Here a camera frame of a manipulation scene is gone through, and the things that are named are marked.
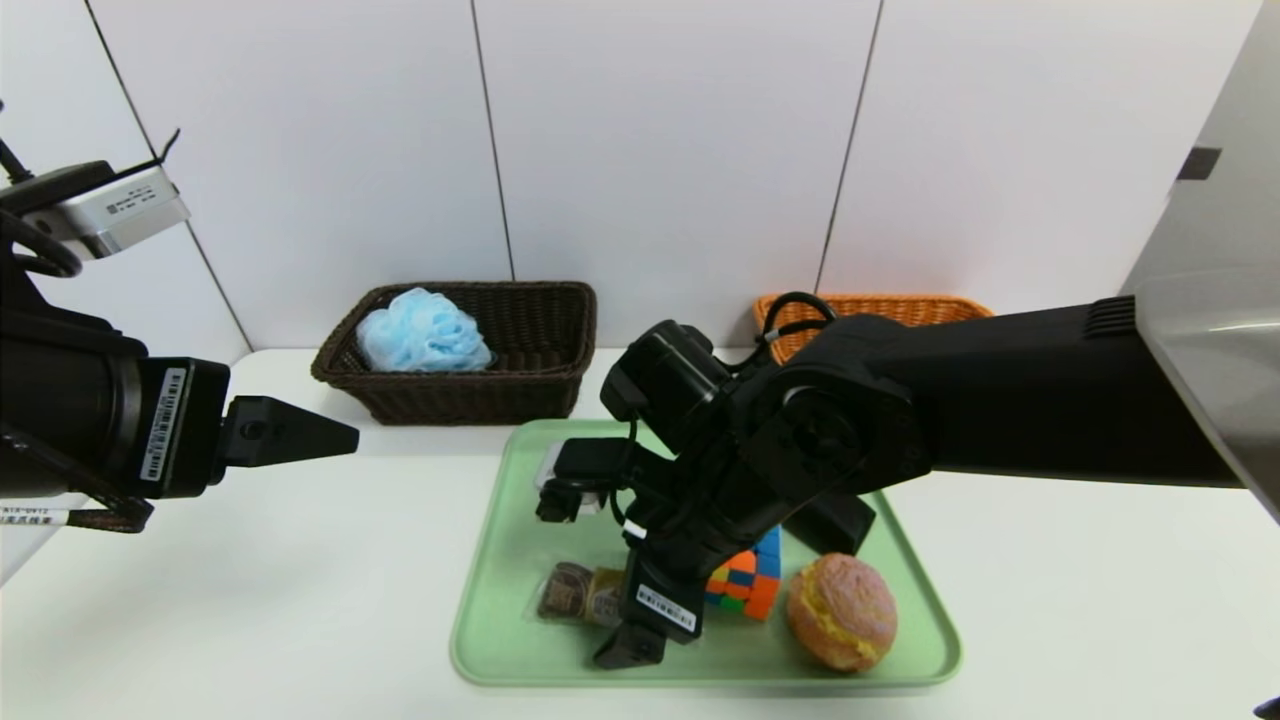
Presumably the black fabric pouch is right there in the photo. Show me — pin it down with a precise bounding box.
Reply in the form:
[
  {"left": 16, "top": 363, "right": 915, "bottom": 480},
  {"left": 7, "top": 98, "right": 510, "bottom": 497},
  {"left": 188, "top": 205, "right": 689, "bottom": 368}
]
[{"left": 785, "top": 493, "right": 877, "bottom": 556}]

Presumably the chocolate balls pack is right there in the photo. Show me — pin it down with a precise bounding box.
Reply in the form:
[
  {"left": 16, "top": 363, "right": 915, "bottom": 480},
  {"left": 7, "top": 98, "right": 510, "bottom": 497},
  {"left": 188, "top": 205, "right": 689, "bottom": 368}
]
[{"left": 537, "top": 562, "right": 631, "bottom": 628}]

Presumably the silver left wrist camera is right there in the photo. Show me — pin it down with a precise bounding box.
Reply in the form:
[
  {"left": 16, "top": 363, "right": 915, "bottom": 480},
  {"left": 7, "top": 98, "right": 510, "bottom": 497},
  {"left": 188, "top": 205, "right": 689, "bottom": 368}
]
[{"left": 0, "top": 160, "right": 191, "bottom": 263}]

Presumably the dark brown wicker basket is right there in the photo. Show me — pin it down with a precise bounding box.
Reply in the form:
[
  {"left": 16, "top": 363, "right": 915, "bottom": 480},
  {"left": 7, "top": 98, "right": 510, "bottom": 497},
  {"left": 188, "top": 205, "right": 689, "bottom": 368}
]
[{"left": 311, "top": 281, "right": 598, "bottom": 426}]

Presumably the colourful puzzle cube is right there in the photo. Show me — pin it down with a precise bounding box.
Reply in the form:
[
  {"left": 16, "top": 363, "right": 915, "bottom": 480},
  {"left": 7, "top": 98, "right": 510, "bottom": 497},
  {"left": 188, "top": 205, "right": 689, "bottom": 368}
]
[{"left": 705, "top": 525, "right": 783, "bottom": 621}]

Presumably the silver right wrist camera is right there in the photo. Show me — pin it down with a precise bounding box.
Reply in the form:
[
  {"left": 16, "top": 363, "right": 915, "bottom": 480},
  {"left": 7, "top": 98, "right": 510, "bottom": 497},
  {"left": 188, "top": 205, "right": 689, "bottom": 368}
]
[{"left": 535, "top": 440, "right": 636, "bottom": 523}]

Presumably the orange wicker basket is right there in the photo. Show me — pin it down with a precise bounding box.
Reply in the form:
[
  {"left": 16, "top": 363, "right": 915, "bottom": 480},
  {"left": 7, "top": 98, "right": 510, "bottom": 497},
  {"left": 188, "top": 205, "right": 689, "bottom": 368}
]
[{"left": 753, "top": 293, "right": 996, "bottom": 366}]

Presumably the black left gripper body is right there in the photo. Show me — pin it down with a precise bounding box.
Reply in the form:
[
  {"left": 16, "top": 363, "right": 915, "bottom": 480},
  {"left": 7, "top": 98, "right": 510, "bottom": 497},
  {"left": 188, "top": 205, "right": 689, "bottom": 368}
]
[{"left": 0, "top": 337, "right": 231, "bottom": 500}]

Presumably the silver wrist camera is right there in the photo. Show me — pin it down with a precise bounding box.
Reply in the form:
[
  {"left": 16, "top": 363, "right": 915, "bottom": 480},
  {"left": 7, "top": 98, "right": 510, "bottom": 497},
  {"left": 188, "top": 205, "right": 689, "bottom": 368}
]
[
  {"left": 0, "top": 160, "right": 191, "bottom": 263},
  {"left": 535, "top": 440, "right": 636, "bottom": 523}
]

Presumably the round cream filled bun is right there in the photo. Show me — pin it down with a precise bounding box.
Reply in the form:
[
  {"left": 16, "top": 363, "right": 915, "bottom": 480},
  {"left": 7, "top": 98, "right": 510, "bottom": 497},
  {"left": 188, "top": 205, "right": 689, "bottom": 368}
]
[{"left": 785, "top": 553, "right": 898, "bottom": 673}]

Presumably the light blue bath loofah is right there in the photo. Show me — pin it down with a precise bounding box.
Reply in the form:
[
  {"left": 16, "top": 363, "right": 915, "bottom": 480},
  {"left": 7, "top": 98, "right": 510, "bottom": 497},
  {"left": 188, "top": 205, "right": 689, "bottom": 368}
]
[{"left": 356, "top": 288, "right": 494, "bottom": 373}]

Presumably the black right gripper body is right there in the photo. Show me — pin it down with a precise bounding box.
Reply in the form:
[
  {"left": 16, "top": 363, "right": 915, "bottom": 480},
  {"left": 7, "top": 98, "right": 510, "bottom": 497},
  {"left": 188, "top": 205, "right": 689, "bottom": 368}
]
[{"left": 618, "top": 537, "right": 715, "bottom": 646}]

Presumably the light green plastic tray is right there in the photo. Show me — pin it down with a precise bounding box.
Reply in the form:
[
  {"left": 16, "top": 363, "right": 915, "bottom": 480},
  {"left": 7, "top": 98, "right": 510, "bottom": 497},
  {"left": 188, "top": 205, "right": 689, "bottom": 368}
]
[{"left": 449, "top": 418, "right": 963, "bottom": 689}]

